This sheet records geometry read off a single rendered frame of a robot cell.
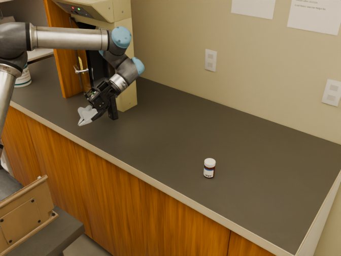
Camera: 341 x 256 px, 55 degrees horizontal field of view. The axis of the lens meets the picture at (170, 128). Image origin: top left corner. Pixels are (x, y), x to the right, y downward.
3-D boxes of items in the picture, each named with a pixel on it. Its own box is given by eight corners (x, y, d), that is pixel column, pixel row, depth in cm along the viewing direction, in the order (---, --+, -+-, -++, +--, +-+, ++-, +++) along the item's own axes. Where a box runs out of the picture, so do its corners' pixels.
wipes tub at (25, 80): (24, 77, 211) (18, 55, 203) (35, 82, 205) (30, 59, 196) (5, 84, 203) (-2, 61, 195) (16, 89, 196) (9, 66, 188)
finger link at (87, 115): (71, 118, 127) (89, 101, 130) (80, 127, 132) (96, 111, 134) (75, 121, 125) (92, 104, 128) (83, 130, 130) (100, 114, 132)
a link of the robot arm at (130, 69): (130, 58, 142) (144, 72, 143) (112, 74, 139) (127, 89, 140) (133, 52, 135) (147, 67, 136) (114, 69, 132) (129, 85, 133)
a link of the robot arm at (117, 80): (121, 84, 141) (131, 89, 136) (113, 91, 140) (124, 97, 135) (112, 71, 136) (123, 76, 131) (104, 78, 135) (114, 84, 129)
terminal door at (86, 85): (83, 88, 186) (71, 16, 164) (96, 112, 162) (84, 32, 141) (81, 88, 185) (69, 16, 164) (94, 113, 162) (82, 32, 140)
